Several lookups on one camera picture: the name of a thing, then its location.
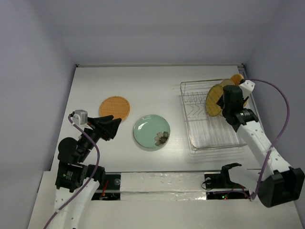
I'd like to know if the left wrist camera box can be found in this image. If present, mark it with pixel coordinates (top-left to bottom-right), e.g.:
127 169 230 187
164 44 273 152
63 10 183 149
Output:
71 110 88 126

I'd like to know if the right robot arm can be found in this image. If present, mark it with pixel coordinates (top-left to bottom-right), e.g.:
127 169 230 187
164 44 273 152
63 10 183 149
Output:
217 81 305 208

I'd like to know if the white foam strip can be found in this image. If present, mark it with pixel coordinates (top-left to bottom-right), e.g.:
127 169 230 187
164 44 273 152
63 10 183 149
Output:
120 172 206 201

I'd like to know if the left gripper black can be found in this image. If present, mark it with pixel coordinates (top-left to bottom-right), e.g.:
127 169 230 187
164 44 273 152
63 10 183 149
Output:
78 114 121 160

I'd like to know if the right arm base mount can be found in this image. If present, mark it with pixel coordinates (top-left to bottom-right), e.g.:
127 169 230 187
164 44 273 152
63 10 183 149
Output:
201 163 250 200

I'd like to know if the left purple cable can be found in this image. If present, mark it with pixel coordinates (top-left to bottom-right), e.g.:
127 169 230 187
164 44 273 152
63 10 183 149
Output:
41 114 100 229

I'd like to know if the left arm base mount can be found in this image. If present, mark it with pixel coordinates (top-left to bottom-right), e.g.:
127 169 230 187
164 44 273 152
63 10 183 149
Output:
91 173 121 201

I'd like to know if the cream floral plate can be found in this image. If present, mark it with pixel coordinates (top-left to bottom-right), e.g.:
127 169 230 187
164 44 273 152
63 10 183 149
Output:
220 79 235 87

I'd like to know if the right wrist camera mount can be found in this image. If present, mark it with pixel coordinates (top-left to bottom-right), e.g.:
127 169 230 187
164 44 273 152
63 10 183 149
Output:
239 80 255 98

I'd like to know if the yellow-green woven plate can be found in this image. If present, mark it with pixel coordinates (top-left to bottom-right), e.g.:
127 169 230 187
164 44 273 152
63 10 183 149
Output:
205 84 223 117

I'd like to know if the orange wicker plate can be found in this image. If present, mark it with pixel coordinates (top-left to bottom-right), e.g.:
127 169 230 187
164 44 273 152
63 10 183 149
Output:
230 73 249 107
99 96 131 120

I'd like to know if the metal wire dish rack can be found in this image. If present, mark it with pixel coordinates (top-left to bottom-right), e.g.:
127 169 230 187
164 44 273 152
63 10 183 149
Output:
180 79 246 151

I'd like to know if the teal floral plate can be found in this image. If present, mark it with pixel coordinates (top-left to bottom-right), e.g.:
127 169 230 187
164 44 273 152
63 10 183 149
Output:
133 114 171 150

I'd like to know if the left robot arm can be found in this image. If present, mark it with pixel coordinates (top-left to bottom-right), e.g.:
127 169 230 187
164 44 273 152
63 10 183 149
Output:
44 110 122 229

